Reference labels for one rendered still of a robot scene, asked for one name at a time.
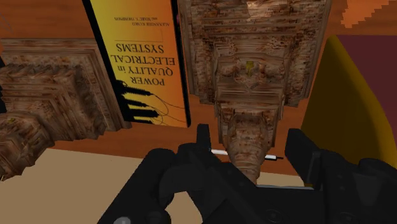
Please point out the yellow and maroon rounded object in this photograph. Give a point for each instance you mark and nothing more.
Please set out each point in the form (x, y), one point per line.
(341, 108)

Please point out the tall brown stepped carved sculpture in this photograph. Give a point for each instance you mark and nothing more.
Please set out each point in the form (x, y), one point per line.
(248, 40)

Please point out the wide brown stepped carved sculpture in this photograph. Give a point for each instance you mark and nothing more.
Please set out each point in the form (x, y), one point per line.
(55, 93)

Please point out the orange-brown wooden table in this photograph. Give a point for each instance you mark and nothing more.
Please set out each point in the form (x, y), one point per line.
(139, 139)

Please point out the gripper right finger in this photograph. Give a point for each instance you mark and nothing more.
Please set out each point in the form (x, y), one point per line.
(356, 192)

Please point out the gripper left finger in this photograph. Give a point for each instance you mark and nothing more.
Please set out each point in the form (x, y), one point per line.
(155, 183)

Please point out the yellow-orange book with black spine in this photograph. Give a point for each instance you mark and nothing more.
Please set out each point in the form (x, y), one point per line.
(139, 65)

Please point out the white pen with black tip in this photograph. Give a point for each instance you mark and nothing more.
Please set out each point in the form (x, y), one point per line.
(271, 156)

